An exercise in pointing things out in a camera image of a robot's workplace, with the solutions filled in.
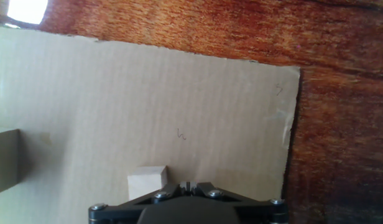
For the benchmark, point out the brown cardboard sheet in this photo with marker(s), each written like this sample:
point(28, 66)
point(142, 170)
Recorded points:
point(117, 93)

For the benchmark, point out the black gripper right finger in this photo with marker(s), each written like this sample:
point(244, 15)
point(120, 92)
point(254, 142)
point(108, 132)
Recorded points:
point(260, 211)

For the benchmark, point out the dark wooden board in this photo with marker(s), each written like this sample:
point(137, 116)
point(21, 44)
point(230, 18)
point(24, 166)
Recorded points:
point(334, 124)

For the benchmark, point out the large wooden block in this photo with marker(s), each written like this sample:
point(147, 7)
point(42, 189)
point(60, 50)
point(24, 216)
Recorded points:
point(5, 161)

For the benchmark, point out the small wooden block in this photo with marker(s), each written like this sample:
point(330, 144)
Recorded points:
point(145, 182)

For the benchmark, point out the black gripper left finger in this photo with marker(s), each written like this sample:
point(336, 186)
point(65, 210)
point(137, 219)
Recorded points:
point(117, 213)

